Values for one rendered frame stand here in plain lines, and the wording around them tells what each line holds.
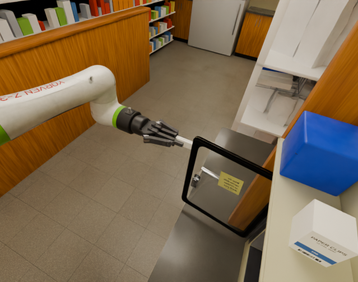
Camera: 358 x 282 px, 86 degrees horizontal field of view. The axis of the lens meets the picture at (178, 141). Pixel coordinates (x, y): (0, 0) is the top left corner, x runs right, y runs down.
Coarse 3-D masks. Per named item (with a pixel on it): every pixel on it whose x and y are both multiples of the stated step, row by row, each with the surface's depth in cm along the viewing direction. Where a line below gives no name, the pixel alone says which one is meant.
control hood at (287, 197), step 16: (272, 192) 34; (288, 192) 34; (304, 192) 34; (320, 192) 34; (272, 208) 31; (288, 208) 32; (336, 208) 33; (272, 224) 30; (288, 224) 30; (272, 240) 28; (288, 240) 28; (272, 256) 26; (288, 256) 27; (304, 256) 27; (272, 272) 25; (288, 272) 25; (304, 272) 25; (320, 272) 26; (336, 272) 26
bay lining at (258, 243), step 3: (264, 231) 65; (261, 234) 67; (264, 234) 66; (258, 237) 68; (261, 237) 67; (255, 240) 70; (258, 240) 69; (261, 240) 69; (252, 243) 73; (255, 243) 72; (258, 243) 71; (261, 243) 70; (255, 246) 73; (258, 246) 72; (261, 246) 71; (261, 249) 73
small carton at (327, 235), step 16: (304, 208) 28; (320, 208) 25; (304, 224) 26; (320, 224) 24; (336, 224) 24; (352, 224) 24; (304, 240) 25; (320, 240) 23; (336, 240) 23; (352, 240) 23; (320, 256) 25; (336, 256) 24; (352, 256) 22
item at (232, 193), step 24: (216, 144) 58; (216, 168) 63; (240, 168) 57; (264, 168) 53; (192, 192) 80; (216, 192) 70; (240, 192) 63; (264, 192) 57; (216, 216) 80; (240, 216) 71
